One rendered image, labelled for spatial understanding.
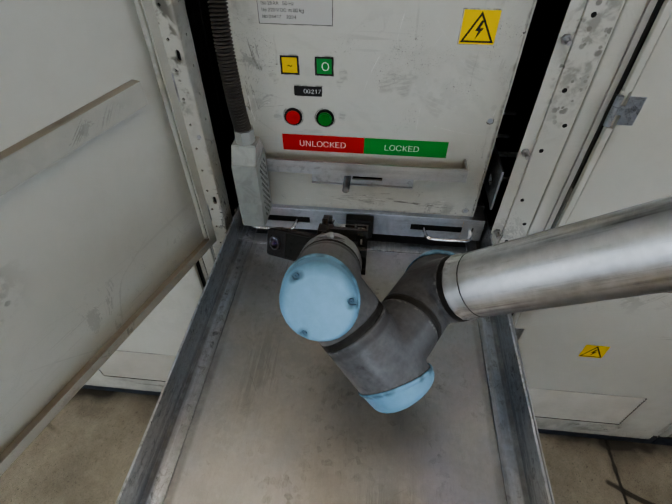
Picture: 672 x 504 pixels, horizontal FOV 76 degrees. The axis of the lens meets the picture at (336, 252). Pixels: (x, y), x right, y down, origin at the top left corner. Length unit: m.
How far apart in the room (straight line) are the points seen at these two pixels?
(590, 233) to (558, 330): 0.77
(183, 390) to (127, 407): 1.06
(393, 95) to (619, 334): 0.83
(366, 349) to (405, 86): 0.48
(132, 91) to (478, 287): 0.59
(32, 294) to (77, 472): 1.12
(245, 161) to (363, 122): 0.23
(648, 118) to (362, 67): 0.46
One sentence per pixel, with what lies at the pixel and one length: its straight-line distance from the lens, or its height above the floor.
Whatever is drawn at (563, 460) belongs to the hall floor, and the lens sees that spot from 1.80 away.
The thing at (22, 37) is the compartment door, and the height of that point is 1.35.
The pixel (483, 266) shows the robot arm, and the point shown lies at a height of 1.16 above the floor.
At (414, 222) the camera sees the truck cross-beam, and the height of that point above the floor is 0.91.
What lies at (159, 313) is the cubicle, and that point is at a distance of 1.32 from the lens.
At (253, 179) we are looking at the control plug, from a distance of 0.81.
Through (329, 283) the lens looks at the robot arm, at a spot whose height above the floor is 1.18.
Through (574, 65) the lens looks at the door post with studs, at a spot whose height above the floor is 1.27.
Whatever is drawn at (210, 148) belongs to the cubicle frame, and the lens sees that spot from 0.91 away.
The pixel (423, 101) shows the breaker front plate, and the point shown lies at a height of 1.18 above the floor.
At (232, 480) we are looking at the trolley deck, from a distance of 0.74.
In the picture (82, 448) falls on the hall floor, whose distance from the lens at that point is 1.86.
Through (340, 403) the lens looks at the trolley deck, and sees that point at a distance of 0.76.
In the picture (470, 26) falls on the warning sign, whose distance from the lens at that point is 0.79.
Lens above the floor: 1.53
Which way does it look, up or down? 45 degrees down
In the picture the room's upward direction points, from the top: straight up
